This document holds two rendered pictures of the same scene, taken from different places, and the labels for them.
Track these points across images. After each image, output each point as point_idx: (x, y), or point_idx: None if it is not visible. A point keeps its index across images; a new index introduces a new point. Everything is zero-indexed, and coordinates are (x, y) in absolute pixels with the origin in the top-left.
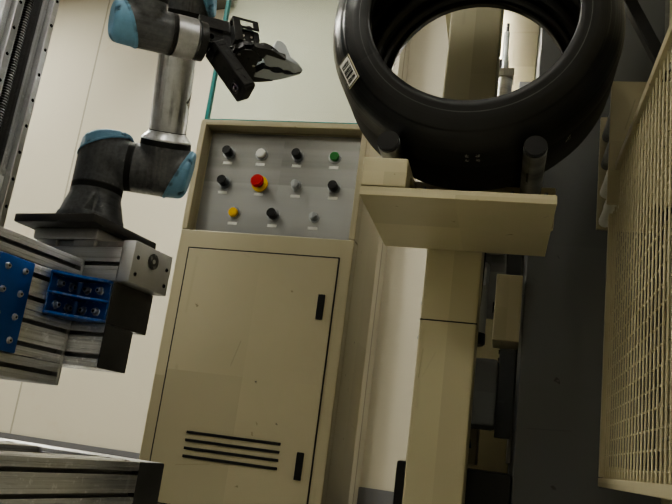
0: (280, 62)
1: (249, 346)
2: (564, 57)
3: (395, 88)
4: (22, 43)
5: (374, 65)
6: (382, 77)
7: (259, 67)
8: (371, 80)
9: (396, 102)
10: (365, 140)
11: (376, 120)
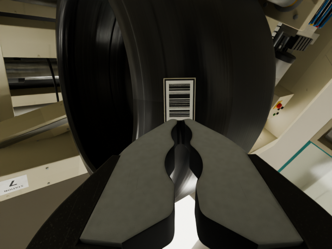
0: (134, 163)
1: None
2: (59, 6)
3: (131, 28)
4: None
5: (141, 80)
6: (138, 55)
7: (224, 242)
8: (150, 60)
9: (137, 4)
10: (320, 130)
11: (185, 2)
